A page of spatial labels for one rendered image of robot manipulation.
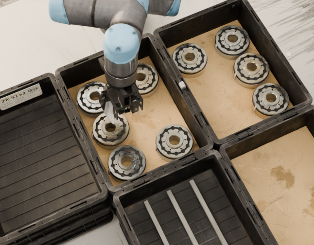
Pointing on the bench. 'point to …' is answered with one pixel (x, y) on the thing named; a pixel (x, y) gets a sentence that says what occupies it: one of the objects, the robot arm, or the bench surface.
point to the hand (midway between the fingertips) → (118, 108)
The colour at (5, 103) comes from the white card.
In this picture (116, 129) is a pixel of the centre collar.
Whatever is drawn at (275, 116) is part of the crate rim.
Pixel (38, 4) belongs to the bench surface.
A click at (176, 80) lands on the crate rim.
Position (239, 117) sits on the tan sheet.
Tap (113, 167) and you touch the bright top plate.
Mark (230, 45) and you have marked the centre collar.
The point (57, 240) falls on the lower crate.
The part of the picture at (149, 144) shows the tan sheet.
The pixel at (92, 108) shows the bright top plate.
